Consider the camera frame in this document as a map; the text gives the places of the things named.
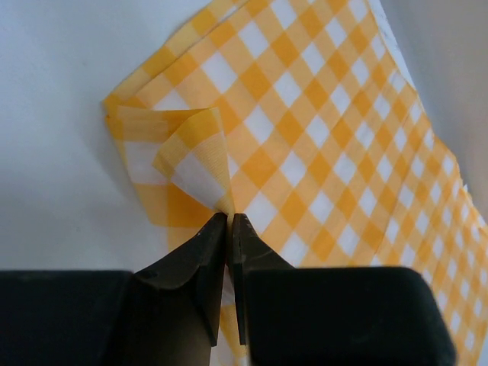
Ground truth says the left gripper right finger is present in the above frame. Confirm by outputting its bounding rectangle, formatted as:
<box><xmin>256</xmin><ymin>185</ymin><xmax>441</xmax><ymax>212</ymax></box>
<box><xmin>231</xmin><ymin>213</ymin><xmax>297</xmax><ymax>365</ymax></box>

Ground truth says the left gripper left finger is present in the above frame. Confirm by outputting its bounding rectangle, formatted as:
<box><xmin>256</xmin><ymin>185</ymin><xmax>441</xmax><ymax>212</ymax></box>
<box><xmin>131</xmin><ymin>213</ymin><xmax>226</xmax><ymax>365</ymax></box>

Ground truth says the yellow white checkered cloth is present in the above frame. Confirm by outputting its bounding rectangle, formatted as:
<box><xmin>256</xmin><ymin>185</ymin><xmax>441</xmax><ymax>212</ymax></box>
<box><xmin>104</xmin><ymin>1</ymin><xmax>487</xmax><ymax>365</ymax></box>

